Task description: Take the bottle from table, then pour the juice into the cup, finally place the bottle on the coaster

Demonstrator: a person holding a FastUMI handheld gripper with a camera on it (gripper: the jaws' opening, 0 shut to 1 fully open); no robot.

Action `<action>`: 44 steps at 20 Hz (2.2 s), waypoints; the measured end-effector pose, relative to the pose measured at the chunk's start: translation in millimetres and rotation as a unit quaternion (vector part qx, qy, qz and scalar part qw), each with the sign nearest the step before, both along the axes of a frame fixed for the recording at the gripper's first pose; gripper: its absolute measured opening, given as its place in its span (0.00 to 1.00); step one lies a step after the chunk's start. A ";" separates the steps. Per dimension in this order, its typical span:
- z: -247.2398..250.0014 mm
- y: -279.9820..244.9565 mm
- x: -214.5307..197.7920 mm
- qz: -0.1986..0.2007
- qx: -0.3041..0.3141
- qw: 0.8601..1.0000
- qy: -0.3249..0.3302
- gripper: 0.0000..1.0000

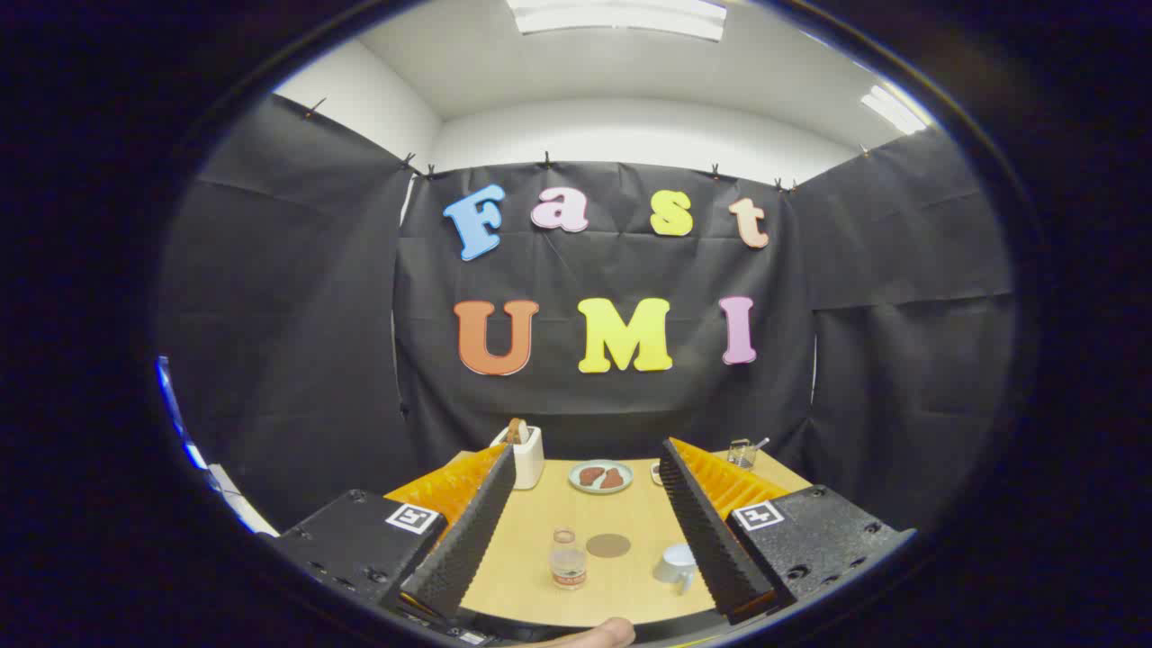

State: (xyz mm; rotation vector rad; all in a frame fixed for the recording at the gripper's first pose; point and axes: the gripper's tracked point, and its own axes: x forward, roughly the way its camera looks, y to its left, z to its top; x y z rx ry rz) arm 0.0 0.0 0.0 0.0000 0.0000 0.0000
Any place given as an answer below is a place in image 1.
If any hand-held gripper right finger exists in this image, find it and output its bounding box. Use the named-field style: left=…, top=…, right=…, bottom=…
left=660, top=438, right=917, bottom=625

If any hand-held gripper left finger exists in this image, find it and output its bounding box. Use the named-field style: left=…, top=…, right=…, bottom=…
left=265, top=443, right=518, bottom=622

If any white cup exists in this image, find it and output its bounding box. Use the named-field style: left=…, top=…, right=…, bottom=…
left=652, top=543, right=698, bottom=595

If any clear plastic juice bottle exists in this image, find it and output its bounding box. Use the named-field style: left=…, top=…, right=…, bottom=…
left=549, top=527, right=588, bottom=590

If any wooden table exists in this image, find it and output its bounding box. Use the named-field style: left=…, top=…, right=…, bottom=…
left=450, top=448, right=813, bottom=628

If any white toaster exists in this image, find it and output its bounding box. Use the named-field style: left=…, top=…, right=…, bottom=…
left=490, top=425, right=545, bottom=491

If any pale green plate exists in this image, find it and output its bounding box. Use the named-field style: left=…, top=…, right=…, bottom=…
left=568, top=459, right=634, bottom=495

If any small ceiling light panel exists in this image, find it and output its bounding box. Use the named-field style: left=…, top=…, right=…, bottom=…
left=859, top=85, right=928, bottom=136

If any large ceiling light panel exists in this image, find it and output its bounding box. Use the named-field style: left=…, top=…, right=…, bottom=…
left=506, top=0, right=728, bottom=42

